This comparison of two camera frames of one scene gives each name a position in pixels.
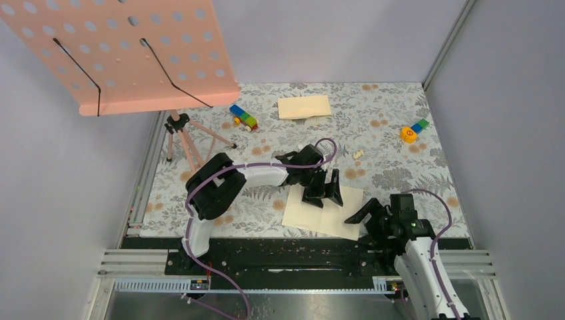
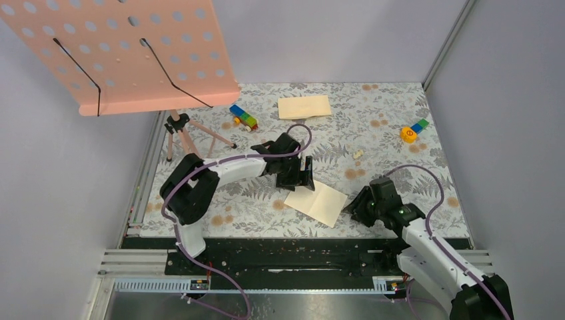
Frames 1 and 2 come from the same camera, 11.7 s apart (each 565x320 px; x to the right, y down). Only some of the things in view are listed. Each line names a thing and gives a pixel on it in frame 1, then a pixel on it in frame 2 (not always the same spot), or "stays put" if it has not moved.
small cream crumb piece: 360,152 stays put
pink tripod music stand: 112,57 stays put
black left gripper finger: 332,191 to 306,177
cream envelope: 298,107 stays put
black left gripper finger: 314,192 to 288,175
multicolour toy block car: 245,120 stays put
